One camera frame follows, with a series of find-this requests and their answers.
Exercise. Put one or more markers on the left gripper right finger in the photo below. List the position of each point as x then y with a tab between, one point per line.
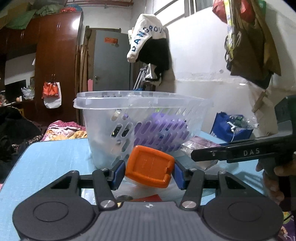
191	180

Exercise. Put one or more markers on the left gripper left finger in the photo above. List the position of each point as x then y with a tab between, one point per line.
104	182

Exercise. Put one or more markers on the purple tissue pack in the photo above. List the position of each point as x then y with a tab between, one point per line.
162	132

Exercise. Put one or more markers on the right hand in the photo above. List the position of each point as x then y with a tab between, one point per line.
272	186

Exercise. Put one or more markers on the clear plastic bag pack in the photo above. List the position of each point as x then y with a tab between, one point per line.
198	143

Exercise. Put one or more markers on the blue shopping bag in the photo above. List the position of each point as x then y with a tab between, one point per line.
233	127

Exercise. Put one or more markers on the clear plastic laundry basket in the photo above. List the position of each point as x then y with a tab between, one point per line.
117	121

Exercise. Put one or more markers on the pink floral blanket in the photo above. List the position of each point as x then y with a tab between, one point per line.
60	130

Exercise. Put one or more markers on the brown hanging bag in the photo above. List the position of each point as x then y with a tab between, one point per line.
253	55

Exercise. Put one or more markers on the black clothing pile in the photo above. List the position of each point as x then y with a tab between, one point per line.
17	133

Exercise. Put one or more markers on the orange white plastic bag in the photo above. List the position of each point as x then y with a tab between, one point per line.
51	95

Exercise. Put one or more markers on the grey metal door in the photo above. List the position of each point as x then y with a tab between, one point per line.
109	68

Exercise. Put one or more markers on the red hanging bag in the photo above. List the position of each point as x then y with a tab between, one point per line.
219	10

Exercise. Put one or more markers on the white black hanging jacket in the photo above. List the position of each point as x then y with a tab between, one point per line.
149	44

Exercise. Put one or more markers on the brown wooden wardrobe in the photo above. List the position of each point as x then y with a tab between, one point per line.
47	50

